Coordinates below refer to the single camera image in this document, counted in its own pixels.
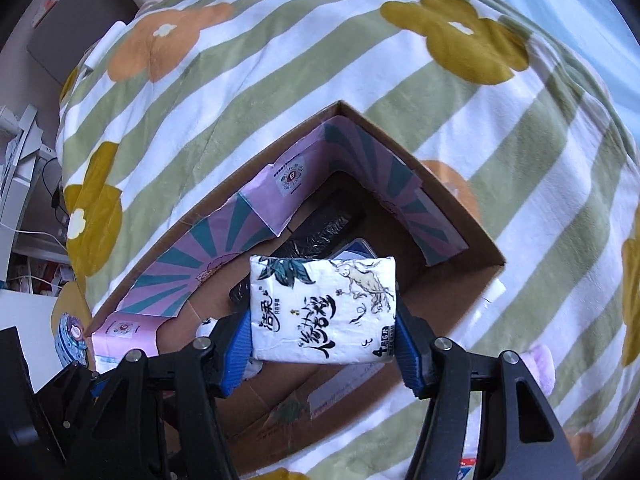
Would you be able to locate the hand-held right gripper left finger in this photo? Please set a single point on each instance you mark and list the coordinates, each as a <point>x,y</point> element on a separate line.
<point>235,355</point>

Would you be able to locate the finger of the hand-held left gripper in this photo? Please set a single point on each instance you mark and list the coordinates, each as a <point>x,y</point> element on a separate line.
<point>65,395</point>

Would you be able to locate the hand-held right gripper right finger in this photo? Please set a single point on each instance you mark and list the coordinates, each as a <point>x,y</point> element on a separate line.
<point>407,355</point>

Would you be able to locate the white black-patterned sock roll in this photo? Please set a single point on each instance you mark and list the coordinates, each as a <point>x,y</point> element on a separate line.
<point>205,329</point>

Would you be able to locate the white ink-print tissue packet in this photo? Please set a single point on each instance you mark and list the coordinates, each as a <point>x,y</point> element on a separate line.
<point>320,310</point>

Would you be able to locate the blue label clear plastic box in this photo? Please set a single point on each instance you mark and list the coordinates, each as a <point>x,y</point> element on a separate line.
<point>357,249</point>

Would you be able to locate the cardboard box with pink lining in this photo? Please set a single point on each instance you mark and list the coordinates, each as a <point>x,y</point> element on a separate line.
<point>450,215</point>

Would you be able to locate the black quilted tube case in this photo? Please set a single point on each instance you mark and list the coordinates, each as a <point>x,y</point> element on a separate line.
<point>320,230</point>

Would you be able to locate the round teal printed tin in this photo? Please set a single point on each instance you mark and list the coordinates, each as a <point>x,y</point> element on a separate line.
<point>70,337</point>

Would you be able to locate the red white packets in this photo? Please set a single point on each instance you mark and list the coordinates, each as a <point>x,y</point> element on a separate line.
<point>35,272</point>

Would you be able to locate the red label clear plastic box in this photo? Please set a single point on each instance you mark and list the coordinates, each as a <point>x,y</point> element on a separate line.
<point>470,462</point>

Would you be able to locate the purple rolled towel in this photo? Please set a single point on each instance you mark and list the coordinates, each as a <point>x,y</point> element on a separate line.
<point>542,367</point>

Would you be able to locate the white metal stand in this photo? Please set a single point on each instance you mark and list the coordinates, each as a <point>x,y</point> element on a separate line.
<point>20,145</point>

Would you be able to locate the striped floral blanket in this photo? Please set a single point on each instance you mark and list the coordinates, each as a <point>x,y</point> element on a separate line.
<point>300,60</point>

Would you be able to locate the grey white-edged panel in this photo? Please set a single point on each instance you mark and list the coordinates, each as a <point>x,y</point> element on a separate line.
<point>65,35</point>

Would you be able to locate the light blue sheer curtain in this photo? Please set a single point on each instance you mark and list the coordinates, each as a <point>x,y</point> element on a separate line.
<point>575,10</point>

